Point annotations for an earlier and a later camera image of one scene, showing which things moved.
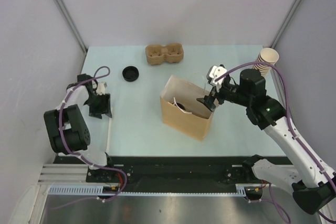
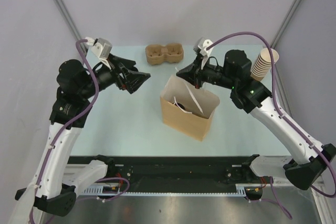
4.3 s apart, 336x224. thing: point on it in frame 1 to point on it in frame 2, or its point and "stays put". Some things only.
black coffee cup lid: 180,105 stays put
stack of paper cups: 266,55 stays put
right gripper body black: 228,92 to 210,74
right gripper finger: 208,101 to 190,73
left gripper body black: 97,103 to 118,80
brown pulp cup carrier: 156,54 stays put
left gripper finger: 107,105 to 135,80
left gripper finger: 93,114 to 125,63
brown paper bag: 182,111 stays put
